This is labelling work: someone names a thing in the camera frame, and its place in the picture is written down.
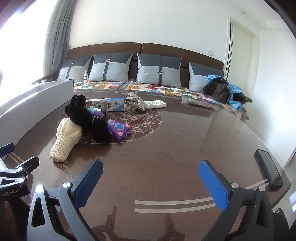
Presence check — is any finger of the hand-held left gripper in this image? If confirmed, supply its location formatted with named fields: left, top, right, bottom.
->
left=14, top=156, right=40, bottom=174
left=0, top=143, right=15, bottom=161

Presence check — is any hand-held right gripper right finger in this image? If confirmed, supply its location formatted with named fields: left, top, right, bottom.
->
left=198, top=159, right=275, bottom=241

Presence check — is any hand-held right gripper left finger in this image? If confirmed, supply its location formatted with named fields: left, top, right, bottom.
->
left=27, top=159, right=104, bottom=241

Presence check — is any white sunscreen tube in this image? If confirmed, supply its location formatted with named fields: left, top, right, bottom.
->
left=144, top=100, right=166, bottom=108

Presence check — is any brown patterned desktop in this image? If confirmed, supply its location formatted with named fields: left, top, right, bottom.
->
left=0, top=89, right=292, bottom=241

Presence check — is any cream knitted glove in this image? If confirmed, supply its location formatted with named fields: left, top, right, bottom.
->
left=50, top=118, right=83, bottom=161

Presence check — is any white storage box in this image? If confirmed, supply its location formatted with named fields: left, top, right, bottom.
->
left=0, top=79, right=74, bottom=149

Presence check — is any black smartphone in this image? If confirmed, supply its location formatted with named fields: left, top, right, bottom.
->
left=254, top=149, right=284, bottom=189

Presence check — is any purple flower toy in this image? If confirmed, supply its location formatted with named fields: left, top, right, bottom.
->
left=107, top=119, right=132, bottom=141

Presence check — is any teal and purple toy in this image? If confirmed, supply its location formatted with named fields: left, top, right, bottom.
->
left=87, top=105, right=107, bottom=118

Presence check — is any dark wooden chair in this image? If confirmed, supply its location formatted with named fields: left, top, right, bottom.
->
left=31, top=74, right=61, bottom=85

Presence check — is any blue and white medicine box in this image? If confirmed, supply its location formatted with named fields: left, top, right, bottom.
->
left=104, top=98, right=127, bottom=112

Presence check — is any translucent hair claw clip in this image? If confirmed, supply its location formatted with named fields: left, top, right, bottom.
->
left=125, top=98, right=139, bottom=113

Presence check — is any brown and black handbag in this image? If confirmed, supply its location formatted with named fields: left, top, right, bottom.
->
left=203, top=77, right=232, bottom=103

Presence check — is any rhinestone bow hair clip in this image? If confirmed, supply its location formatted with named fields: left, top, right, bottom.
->
left=127, top=92, right=149, bottom=113

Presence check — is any dark bag with blue cloth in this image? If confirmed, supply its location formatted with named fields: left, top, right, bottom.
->
left=206, top=74, right=245, bottom=109

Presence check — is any grey two-tone pillow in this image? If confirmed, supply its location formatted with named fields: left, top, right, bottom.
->
left=57, top=56, right=93, bottom=82
left=136, top=53, right=182, bottom=88
left=188, top=62, right=225, bottom=93
left=88, top=52, right=134, bottom=82

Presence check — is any floral bedsheet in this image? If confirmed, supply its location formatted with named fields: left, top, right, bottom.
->
left=73, top=79, right=249, bottom=121

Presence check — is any grey curtain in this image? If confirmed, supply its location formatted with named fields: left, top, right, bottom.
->
left=43, top=0, right=77, bottom=81

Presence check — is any white door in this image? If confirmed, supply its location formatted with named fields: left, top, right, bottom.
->
left=225, top=15, right=259, bottom=98

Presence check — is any brown headboard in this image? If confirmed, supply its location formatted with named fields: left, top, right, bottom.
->
left=66, top=42, right=224, bottom=88

